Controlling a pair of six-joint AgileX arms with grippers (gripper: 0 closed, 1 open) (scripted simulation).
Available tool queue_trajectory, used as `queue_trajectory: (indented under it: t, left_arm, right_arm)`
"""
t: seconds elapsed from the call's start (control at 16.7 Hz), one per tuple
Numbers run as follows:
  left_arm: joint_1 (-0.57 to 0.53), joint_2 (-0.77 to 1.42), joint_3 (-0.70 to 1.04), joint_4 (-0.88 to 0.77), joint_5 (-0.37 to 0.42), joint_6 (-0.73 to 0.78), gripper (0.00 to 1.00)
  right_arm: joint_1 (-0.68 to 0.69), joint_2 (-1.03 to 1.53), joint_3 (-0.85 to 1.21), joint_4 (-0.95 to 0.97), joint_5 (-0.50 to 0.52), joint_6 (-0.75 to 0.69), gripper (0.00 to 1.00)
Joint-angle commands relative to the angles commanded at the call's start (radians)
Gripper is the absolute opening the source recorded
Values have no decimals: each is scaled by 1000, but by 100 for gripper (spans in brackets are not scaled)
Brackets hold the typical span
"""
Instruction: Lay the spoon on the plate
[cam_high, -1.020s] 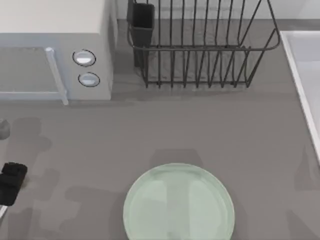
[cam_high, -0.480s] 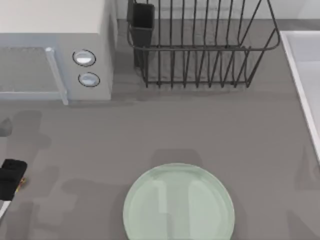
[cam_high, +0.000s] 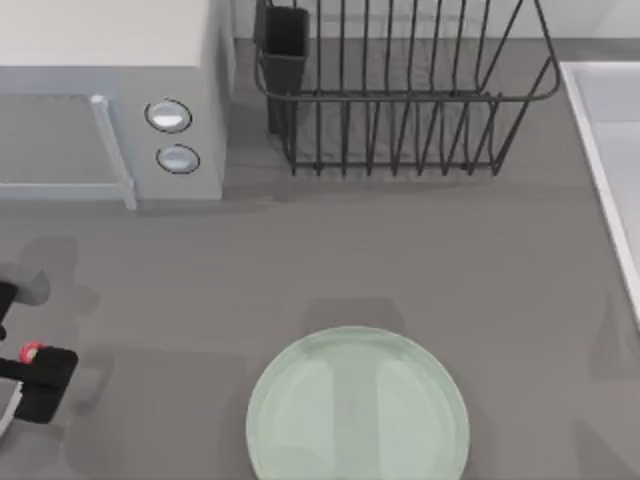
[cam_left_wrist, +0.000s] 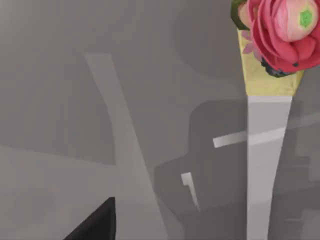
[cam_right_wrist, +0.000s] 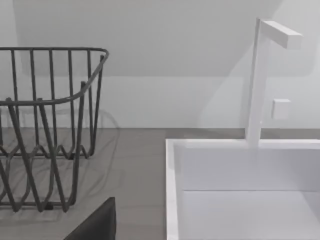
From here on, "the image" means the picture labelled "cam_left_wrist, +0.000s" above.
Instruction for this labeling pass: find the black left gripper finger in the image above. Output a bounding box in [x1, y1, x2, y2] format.
[62, 196, 117, 240]

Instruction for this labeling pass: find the yellow pot with pink flower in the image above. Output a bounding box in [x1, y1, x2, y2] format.
[230, 0, 320, 97]

